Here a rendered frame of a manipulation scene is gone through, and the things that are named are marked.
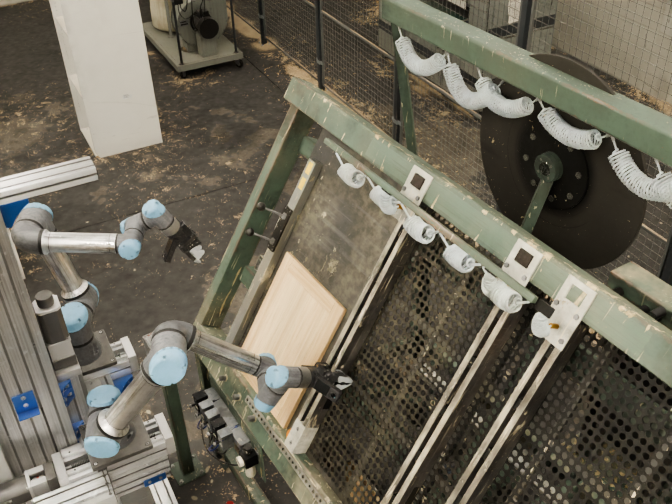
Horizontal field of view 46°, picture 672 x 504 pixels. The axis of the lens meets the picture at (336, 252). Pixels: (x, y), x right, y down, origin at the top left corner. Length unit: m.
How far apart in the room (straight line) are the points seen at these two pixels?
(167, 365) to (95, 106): 4.45
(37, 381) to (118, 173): 3.91
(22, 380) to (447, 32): 2.00
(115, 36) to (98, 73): 0.33
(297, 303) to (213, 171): 3.51
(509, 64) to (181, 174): 4.11
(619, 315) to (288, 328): 1.47
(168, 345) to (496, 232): 1.09
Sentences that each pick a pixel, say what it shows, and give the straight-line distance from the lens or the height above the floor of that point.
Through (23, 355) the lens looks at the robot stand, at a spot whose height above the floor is 1.43.
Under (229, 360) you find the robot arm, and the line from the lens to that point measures 2.75.
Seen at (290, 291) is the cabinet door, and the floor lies 1.27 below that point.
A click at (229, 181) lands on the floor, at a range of 6.38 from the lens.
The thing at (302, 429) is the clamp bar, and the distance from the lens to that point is 3.01.
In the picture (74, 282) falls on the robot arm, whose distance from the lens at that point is 3.34.
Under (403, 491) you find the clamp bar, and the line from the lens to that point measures 2.66.
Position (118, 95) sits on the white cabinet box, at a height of 0.52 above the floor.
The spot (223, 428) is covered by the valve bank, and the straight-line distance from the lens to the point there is 3.39.
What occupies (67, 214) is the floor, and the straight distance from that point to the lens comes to 6.31.
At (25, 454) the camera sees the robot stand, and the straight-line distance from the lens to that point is 3.22.
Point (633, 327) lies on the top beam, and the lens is 2.16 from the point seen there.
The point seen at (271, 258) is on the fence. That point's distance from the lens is 3.28.
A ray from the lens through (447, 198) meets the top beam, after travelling 2.56.
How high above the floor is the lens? 3.31
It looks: 37 degrees down
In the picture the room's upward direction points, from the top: 1 degrees counter-clockwise
